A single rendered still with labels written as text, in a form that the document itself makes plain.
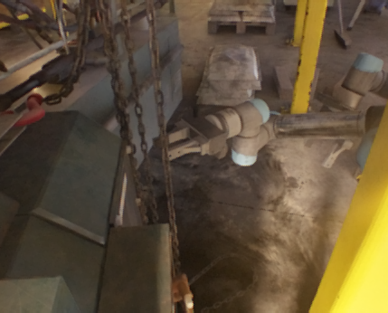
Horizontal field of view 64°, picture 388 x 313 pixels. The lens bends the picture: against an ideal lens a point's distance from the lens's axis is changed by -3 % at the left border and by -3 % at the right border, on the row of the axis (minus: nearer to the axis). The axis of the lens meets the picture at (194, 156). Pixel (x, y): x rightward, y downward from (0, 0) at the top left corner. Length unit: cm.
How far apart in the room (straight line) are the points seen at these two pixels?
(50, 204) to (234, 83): 203
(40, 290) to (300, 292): 111
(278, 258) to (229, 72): 141
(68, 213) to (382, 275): 37
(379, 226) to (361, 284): 9
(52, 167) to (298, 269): 109
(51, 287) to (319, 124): 78
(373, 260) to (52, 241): 35
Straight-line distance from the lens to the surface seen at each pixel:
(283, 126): 97
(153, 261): 40
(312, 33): 201
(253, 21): 408
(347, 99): 101
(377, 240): 38
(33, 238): 38
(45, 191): 42
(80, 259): 40
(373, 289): 44
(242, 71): 235
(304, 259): 139
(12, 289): 30
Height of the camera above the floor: 109
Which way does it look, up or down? 37 degrees down
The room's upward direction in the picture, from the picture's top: 2 degrees counter-clockwise
